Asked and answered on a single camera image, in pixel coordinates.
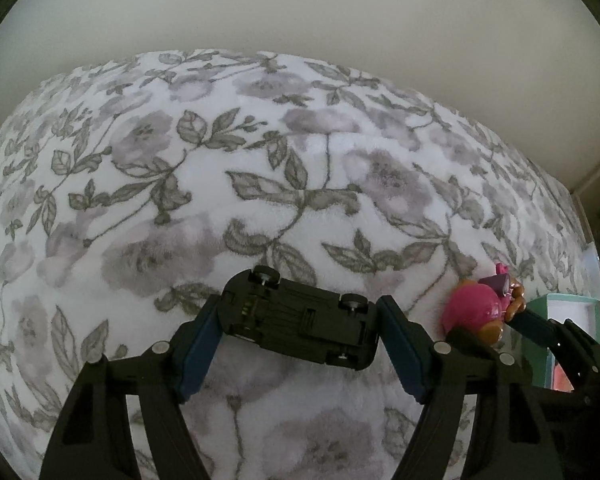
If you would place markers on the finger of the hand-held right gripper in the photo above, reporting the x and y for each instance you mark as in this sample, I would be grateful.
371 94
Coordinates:
540 327
462 337

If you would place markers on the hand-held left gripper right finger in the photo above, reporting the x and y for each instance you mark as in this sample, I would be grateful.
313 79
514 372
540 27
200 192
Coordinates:
402 350

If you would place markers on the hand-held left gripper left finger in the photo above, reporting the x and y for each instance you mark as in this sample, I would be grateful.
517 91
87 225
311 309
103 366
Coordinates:
197 350

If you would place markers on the pink dog figurine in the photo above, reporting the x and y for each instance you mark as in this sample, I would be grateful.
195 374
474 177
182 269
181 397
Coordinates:
470 305

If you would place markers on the teal rimmed white tray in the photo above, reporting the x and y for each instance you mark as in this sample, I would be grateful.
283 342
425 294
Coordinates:
570 305

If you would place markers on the blue and coral case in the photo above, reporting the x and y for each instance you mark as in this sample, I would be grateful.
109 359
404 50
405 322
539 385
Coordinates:
560 375

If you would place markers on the black toy car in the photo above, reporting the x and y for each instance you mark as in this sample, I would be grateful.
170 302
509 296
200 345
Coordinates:
290 320

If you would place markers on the white plastic container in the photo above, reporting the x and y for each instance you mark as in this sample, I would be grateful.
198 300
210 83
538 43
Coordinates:
592 259

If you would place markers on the floral printed blanket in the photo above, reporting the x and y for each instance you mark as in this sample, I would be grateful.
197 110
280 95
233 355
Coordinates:
280 160

